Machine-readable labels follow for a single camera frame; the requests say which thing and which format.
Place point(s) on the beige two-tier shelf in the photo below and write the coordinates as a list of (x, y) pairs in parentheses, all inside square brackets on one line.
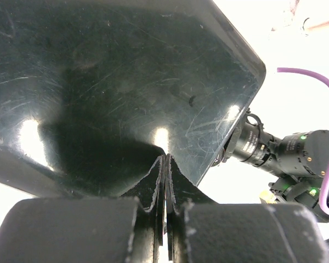
[(304, 16)]

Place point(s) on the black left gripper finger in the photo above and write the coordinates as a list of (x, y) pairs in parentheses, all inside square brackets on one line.
[(124, 229)]

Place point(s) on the gold black lipstick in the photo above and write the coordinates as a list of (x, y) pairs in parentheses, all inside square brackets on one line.
[(267, 197)]

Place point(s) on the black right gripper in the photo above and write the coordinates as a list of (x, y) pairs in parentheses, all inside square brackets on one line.
[(202, 230)]

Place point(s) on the black drawer organizer cabinet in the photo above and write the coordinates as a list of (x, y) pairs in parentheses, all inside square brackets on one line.
[(92, 92)]

